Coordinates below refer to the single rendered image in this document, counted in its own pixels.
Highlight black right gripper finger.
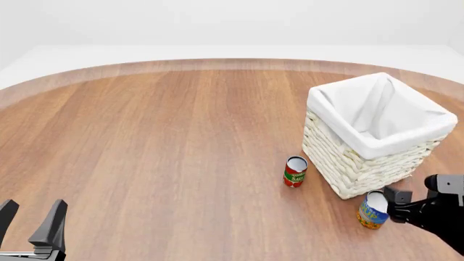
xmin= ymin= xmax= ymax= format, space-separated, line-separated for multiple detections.
xmin=383 ymin=185 xmax=415 ymax=205
xmin=386 ymin=201 xmax=418 ymax=224

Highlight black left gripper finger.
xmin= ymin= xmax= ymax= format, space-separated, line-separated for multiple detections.
xmin=28 ymin=198 xmax=69 ymax=252
xmin=0 ymin=198 xmax=20 ymax=241

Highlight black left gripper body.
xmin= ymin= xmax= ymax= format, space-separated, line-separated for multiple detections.
xmin=0 ymin=246 xmax=68 ymax=261

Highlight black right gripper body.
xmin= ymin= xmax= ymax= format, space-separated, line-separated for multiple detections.
xmin=412 ymin=194 xmax=464 ymax=257

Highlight blue alphabet soup can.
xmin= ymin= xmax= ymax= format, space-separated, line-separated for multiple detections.
xmin=356 ymin=189 xmax=391 ymax=231

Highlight white wicker basket, cloth lining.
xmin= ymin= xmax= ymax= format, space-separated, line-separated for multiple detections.
xmin=301 ymin=72 xmax=459 ymax=201

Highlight red tomato sauce can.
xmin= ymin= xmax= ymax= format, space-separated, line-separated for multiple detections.
xmin=282 ymin=154 xmax=310 ymax=189

